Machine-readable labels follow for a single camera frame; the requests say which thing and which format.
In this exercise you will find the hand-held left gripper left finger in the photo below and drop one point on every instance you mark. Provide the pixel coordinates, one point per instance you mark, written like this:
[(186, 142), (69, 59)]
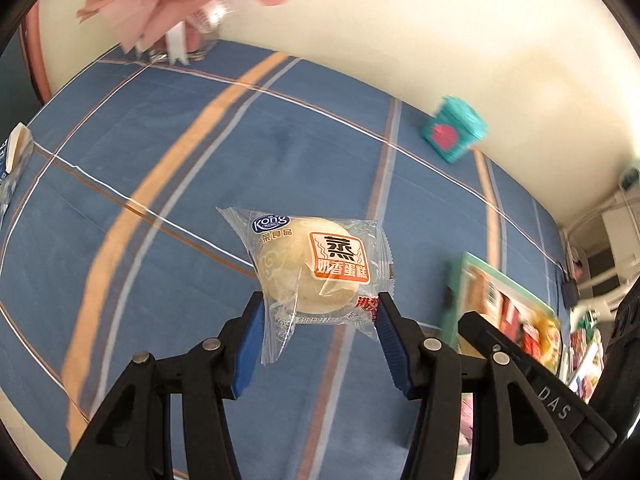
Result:
[(252, 345)]

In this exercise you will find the blue plaid tablecloth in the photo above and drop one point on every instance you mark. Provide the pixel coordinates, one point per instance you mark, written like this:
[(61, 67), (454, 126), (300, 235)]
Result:
[(150, 170)]

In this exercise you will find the dark red snack packet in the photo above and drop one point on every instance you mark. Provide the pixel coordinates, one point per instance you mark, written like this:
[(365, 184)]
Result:
[(511, 316)]

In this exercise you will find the white shelf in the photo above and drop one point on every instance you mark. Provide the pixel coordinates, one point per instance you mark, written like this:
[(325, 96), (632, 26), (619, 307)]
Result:
[(620, 230)]

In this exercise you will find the black power adapter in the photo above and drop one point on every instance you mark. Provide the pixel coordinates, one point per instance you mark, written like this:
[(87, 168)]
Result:
[(570, 292)]

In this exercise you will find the cluster of small trinkets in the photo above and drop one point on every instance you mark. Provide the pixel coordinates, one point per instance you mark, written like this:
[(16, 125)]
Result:
[(582, 360)]

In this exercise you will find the white curved rack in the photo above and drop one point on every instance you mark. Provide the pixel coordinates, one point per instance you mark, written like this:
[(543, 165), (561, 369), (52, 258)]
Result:
[(600, 280)]

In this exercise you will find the blue white crumpled wrapper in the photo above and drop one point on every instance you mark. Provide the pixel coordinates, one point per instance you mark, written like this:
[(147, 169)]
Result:
[(12, 160)]

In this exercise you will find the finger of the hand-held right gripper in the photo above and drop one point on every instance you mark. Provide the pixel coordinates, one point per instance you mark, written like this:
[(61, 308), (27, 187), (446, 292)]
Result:
[(477, 332)]

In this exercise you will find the green fabric pouch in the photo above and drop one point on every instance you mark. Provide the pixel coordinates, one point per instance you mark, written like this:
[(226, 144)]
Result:
[(631, 176)]

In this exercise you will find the orange bread packet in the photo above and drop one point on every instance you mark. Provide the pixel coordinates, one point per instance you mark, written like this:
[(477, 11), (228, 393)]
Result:
[(480, 290)]

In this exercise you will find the yellow cake packet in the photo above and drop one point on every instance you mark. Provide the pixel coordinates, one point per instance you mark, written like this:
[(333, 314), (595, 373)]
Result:
[(547, 340)]

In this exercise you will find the clear steamed cake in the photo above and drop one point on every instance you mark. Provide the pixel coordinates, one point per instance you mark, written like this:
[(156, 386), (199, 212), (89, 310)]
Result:
[(310, 270)]

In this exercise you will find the teal rimmed white tray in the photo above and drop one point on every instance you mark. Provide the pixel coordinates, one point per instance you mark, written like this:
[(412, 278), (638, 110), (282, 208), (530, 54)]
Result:
[(467, 260)]

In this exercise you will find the reddish brown furniture edge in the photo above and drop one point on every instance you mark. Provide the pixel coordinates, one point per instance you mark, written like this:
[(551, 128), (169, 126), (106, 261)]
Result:
[(35, 60)]

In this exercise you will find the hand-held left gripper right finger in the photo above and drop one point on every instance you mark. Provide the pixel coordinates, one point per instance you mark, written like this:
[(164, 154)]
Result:
[(392, 345)]

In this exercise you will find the teal toy box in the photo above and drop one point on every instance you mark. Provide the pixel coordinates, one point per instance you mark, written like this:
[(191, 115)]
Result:
[(450, 132)]

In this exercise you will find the clear pink gift box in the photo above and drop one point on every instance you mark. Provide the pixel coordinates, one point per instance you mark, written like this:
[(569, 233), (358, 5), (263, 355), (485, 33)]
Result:
[(207, 17)]

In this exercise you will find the pink roll cake packet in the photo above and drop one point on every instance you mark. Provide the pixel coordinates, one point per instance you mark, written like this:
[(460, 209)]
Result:
[(465, 420)]

